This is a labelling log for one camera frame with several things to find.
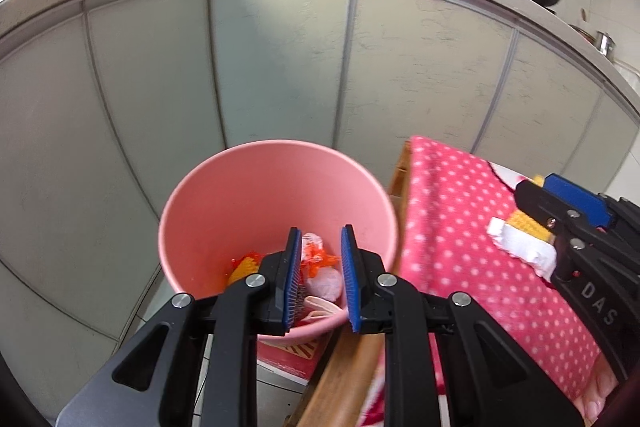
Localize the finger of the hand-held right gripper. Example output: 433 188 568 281
515 179 576 240
542 173 617 229

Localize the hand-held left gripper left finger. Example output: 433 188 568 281
56 227 303 427

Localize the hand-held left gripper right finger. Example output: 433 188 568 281
340 224 585 427

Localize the large yellow foam net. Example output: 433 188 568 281
505 174 556 240

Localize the red snack bag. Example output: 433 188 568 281
231 243 343 280

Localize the pink plastic bin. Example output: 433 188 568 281
158 139 399 348

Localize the pink polka dot blanket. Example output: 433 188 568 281
360 136 621 427

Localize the small steel pot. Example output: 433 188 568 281
594 32 617 62

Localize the grey kitchen counter cabinet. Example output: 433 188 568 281
0 0 640 408

